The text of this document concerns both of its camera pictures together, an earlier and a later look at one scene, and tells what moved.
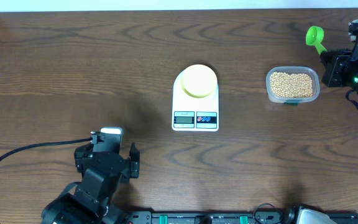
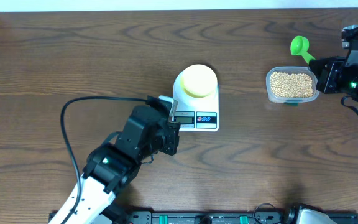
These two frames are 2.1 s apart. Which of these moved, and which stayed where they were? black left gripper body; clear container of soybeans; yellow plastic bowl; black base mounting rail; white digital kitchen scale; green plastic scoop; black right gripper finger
Moved: black left gripper body; green plastic scoop; black right gripper finger
Stayed: black base mounting rail; clear container of soybeans; white digital kitchen scale; yellow plastic bowl
